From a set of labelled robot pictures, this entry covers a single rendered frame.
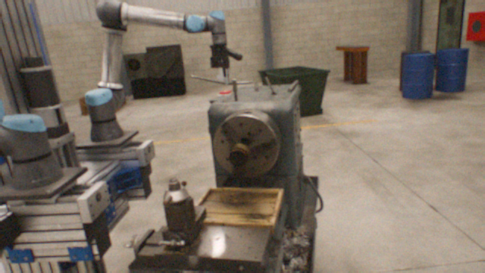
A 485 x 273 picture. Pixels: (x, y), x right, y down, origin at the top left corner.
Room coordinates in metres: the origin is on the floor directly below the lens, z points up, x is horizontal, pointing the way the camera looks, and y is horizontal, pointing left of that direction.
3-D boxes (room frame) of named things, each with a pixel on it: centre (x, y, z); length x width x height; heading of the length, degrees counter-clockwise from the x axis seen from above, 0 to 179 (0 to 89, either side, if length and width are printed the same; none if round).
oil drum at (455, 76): (7.31, -4.54, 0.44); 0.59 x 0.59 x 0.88
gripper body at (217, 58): (1.75, 0.11, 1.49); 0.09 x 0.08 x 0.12; 76
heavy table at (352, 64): (9.95, -3.23, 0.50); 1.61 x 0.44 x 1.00; 2
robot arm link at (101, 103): (1.59, 0.69, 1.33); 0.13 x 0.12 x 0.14; 3
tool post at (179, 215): (0.95, 0.23, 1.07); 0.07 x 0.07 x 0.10; 76
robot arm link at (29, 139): (1.09, 0.74, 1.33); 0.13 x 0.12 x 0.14; 106
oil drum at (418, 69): (6.97, -3.65, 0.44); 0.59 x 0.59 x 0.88
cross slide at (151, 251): (0.93, 0.18, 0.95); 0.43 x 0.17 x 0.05; 76
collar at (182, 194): (0.94, 0.24, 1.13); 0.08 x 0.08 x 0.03
